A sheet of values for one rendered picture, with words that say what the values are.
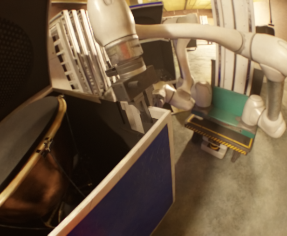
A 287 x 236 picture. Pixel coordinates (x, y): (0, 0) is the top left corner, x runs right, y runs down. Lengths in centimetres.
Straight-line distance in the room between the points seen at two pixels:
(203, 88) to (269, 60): 74
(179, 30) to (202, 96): 79
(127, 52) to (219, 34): 33
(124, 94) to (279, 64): 53
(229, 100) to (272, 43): 83
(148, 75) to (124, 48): 11
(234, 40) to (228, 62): 70
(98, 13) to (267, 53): 54
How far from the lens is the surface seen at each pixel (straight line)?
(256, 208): 138
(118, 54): 31
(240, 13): 120
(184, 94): 85
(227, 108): 132
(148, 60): 338
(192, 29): 48
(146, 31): 50
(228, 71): 127
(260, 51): 58
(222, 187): 131
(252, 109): 108
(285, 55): 55
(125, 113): 48
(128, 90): 31
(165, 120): 34
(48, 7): 77
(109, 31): 32
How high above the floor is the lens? 116
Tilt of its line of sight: 36 degrees down
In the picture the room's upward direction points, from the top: 14 degrees counter-clockwise
